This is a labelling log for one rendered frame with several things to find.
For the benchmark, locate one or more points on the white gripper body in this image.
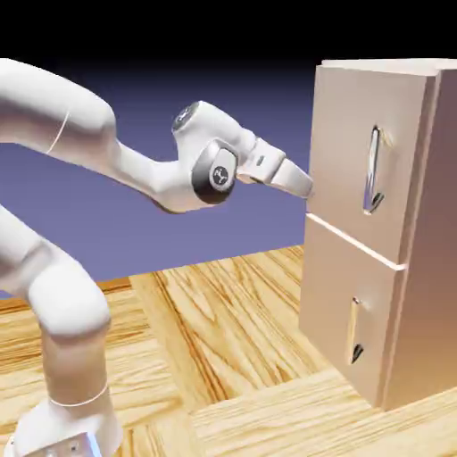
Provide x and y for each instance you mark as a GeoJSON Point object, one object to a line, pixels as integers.
{"type": "Point", "coordinates": [292, 177]}

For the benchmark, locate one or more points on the large cabinet door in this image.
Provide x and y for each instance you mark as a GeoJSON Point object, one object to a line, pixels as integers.
{"type": "Point", "coordinates": [342, 153]}

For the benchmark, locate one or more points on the light wooden cabinet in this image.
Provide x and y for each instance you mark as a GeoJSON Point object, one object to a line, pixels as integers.
{"type": "Point", "coordinates": [425, 250]}

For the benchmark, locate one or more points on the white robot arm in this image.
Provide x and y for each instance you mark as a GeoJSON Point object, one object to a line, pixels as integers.
{"type": "Point", "coordinates": [89, 128]}

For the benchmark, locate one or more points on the small cabinet door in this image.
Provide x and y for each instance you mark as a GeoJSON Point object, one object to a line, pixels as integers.
{"type": "Point", "coordinates": [332, 303]}

